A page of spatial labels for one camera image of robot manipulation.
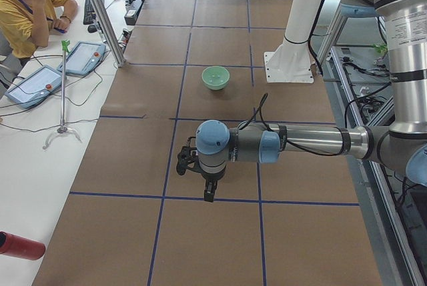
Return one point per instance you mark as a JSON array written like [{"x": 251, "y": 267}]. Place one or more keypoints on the blue teach pendant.
[
  {"x": 36, "y": 87},
  {"x": 84, "y": 57}
]

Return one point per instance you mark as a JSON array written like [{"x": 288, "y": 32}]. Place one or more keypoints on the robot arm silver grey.
[{"x": 400, "y": 146}]

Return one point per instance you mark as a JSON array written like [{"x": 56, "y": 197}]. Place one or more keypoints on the black keyboard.
[{"x": 89, "y": 14}]

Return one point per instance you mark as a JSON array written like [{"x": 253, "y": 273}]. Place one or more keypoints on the person in yellow shirt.
[{"x": 26, "y": 24}]

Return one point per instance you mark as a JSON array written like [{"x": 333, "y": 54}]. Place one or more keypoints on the black computer mouse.
[{"x": 93, "y": 28}]

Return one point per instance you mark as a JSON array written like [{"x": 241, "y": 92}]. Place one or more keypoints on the red cylinder bottle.
[{"x": 20, "y": 247}]

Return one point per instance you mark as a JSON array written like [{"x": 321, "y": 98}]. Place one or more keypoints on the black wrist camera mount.
[{"x": 187, "y": 160}]

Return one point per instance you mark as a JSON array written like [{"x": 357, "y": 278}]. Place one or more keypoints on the far blue teach pendant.
[{"x": 84, "y": 57}]

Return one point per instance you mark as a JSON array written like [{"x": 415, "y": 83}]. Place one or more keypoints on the brown paper table mat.
[{"x": 156, "y": 200}]

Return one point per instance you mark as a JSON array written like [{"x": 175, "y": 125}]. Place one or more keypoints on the metal reacher grabber tool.
[{"x": 62, "y": 130}]

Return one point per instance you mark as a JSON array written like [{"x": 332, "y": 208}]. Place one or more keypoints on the aluminium frame post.
[{"x": 108, "y": 32}]

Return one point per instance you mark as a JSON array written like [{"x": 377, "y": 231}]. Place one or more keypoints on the near blue teach pendant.
[{"x": 36, "y": 87}]

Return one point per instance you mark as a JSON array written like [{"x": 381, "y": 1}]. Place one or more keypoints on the green ceramic bowl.
[{"x": 215, "y": 77}]

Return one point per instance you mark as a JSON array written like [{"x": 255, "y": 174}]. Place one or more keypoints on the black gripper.
[{"x": 212, "y": 176}]

